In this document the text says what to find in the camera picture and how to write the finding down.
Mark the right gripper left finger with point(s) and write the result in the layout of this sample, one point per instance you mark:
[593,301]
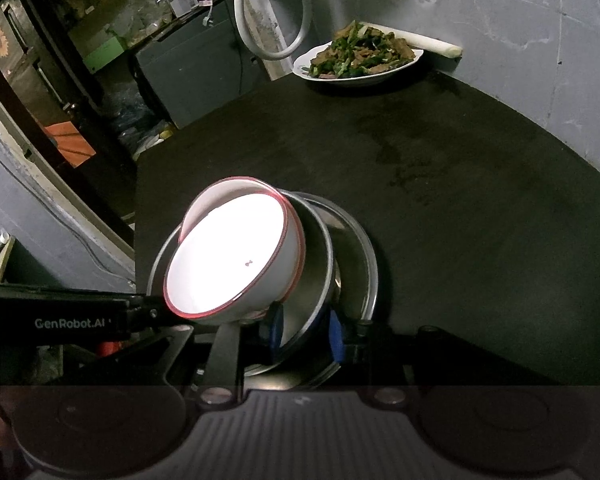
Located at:
[215,376]

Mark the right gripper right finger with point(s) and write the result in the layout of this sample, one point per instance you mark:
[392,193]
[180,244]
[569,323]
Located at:
[373,357]

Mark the deep steel bowl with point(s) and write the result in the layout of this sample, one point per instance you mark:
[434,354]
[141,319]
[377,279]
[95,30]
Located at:
[248,253]

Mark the steel plate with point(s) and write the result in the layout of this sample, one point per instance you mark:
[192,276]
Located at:
[340,274]

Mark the white ceramic bowl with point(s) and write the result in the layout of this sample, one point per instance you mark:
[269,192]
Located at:
[238,260]
[218,194]

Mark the yellow bin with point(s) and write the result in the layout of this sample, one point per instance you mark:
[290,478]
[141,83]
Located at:
[152,141]

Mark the green box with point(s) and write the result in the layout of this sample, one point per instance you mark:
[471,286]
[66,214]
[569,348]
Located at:
[104,54]

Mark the dark grey cabinet box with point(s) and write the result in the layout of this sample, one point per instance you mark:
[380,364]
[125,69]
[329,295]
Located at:
[196,68]

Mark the white plate of stir-fry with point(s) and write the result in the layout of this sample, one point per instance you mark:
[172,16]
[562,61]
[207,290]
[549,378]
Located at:
[359,52]

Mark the wooden door frame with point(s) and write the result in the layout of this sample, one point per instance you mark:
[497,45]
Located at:
[108,250]

